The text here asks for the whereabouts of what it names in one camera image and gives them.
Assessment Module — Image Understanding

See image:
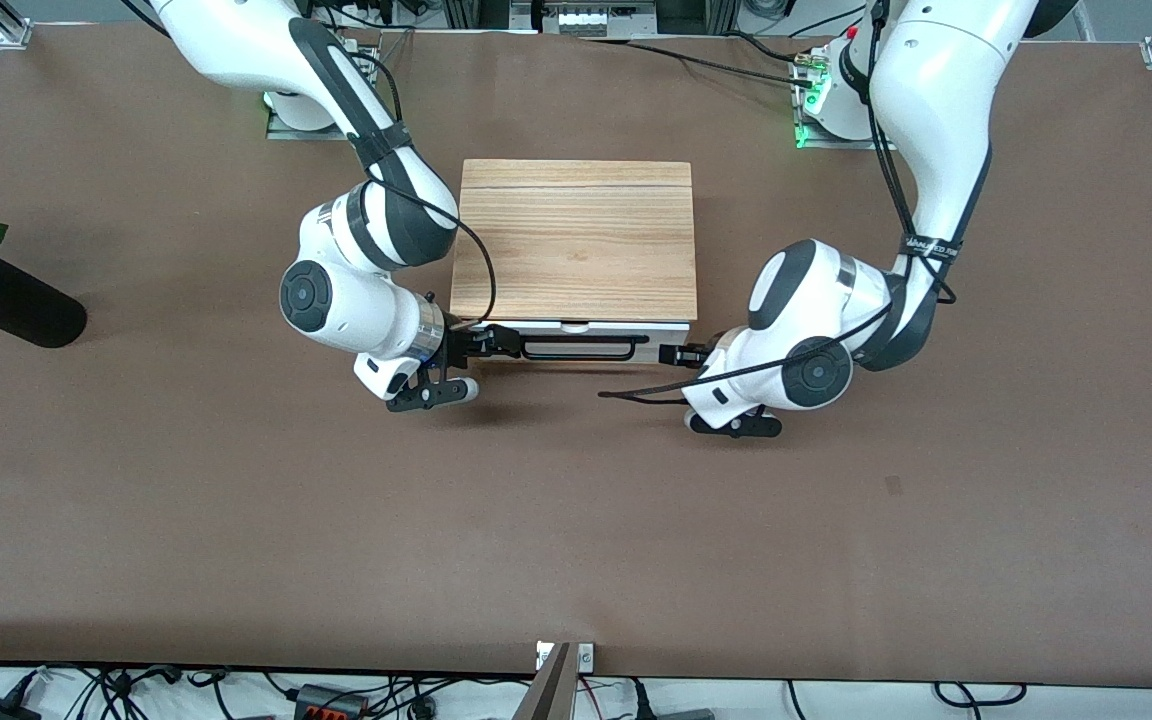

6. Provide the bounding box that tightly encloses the black vase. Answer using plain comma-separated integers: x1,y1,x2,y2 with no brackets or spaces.
0,255,89,350

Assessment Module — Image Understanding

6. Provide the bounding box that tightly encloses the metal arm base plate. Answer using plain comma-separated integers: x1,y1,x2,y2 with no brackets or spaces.
792,58,899,152
265,90,349,142

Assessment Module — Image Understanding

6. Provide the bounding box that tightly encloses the black cable across table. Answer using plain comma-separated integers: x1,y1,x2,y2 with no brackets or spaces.
581,33,819,87

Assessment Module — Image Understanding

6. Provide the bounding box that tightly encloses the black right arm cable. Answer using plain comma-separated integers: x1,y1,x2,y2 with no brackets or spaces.
351,48,499,331

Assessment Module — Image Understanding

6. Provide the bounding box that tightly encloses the black adapter with red buttons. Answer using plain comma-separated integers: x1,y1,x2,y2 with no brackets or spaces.
293,683,370,720

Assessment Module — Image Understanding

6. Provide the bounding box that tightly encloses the small metal table bracket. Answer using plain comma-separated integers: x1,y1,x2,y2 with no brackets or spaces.
535,641,596,673

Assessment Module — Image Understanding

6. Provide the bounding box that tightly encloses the aluminium frame with connector block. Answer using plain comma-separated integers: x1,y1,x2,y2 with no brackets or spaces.
508,0,659,37

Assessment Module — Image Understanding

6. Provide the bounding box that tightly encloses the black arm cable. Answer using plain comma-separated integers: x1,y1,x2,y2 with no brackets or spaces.
597,0,959,407
351,48,499,331

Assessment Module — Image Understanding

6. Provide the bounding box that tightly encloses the white-fronted drawer with black handle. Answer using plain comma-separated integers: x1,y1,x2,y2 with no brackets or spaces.
481,318,692,365

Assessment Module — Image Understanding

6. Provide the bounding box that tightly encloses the looped black floor cable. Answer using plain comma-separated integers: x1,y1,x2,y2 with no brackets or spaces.
931,681,1029,708

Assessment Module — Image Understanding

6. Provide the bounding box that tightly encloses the wooden drawer cabinet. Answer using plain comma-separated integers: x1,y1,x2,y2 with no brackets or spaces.
449,159,701,323

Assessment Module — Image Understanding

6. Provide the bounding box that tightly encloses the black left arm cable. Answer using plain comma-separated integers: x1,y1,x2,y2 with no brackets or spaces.
597,0,959,407

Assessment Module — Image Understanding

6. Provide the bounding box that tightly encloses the brown angled beam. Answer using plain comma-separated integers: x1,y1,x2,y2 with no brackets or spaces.
513,642,575,720

